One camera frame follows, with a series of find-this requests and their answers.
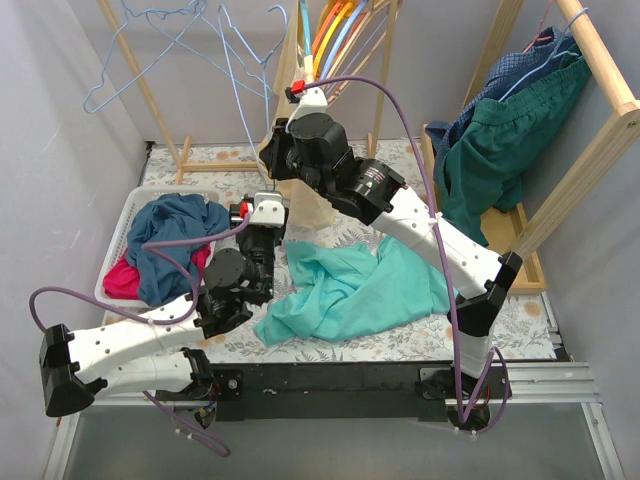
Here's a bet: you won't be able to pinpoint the white plastic laundry basket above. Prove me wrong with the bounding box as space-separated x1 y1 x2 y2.
94 185 219 309

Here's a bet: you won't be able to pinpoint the navy blue t shirt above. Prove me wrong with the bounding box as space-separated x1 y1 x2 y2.
125 193 230 307

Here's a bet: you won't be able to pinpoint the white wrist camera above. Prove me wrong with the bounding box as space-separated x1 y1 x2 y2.
239 191 287 228
285 80 328 122

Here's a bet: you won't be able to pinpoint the orange plastic hangers bunch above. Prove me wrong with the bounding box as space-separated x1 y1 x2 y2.
311 1 364 80

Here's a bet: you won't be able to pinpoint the wooden clothes rack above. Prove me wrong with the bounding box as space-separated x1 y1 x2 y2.
83 1 395 184
420 0 640 296

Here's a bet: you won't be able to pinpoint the floral table cloth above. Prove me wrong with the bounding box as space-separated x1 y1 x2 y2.
94 138 559 365

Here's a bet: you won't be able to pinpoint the right wooden clothes rack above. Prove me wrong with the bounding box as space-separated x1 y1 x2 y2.
420 0 640 296

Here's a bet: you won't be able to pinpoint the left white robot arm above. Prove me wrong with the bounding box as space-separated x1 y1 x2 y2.
39 225 286 417

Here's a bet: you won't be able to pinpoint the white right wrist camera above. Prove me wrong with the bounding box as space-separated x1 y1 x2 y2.
285 80 328 122

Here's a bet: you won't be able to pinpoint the dark green shorts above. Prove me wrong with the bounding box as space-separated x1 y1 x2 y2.
434 46 591 246

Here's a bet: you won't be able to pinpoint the beige plastic hanger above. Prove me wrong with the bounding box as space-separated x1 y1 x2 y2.
320 1 403 78

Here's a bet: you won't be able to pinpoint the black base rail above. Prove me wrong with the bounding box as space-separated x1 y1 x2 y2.
154 359 516 426

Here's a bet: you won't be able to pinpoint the blue checkered shorts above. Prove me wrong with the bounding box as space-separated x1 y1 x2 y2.
425 27 581 180

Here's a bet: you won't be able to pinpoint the teal green shirt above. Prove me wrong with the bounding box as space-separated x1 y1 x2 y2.
254 237 449 346

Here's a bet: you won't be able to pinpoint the beige garment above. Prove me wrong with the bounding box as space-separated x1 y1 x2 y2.
272 7 335 230

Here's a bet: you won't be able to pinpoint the purple cable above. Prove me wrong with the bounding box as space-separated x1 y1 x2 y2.
28 214 251 457
304 75 512 435

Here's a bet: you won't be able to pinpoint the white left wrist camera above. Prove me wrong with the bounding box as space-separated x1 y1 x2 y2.
239 191 287 228

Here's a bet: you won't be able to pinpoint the magenta t shirt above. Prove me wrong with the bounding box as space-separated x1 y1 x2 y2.
102 246 211 300

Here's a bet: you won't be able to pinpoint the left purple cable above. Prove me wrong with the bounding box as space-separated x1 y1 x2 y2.
28 214 251 457

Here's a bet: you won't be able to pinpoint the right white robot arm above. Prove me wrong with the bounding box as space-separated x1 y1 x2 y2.
256 113 522 399

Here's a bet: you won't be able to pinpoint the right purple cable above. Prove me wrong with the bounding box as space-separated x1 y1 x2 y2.
304 75 512 435

